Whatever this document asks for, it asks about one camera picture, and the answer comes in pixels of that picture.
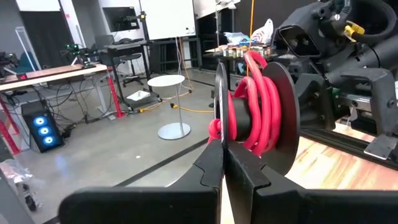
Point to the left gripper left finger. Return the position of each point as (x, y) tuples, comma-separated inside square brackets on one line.
[(140, 205)]

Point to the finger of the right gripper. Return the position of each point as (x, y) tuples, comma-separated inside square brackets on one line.
[(315, 102), (385, 102)]

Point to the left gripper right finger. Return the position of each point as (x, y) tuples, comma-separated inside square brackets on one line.
[(311, 208)]

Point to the white plastic bag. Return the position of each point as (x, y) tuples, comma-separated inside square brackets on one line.
[(262, 31)]

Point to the black desk with bottles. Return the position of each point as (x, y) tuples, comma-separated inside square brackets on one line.
[(236, 51)]

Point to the white paper sheet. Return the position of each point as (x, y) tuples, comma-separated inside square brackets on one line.
[(138, 95)]

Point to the PC tower blue fans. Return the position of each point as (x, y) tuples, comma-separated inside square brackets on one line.
[(43, 127)]

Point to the black office stool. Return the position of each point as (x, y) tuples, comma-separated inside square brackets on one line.
[(132, 62)]

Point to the wooden table red legs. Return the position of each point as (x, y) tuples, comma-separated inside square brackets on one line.
[(53, 73)]

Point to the black standing desk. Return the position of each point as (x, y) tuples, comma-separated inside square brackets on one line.
[(130, 46)]

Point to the small robot green lights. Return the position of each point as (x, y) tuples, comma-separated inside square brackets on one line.
[(77, 54)]

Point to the whiteboard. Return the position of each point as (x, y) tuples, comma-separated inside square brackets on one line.
[(168, 18)]

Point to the black monitor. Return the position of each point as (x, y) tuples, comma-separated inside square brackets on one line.
[(119, 18)]

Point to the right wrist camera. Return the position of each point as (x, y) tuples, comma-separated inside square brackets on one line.
[(300, 42)]

